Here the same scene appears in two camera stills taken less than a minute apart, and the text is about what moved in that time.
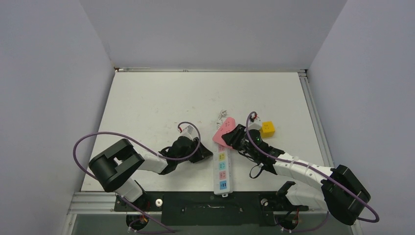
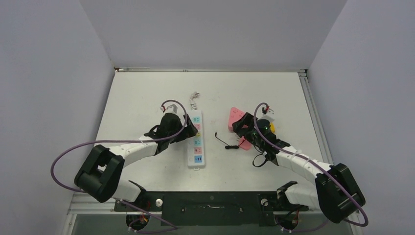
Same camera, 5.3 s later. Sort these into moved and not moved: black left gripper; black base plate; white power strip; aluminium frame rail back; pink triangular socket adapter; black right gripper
Moved: black right gripper; black left gripper; pink triangular socket adapter; white power strip
Not moved: aluminium frame rail back; black base plate
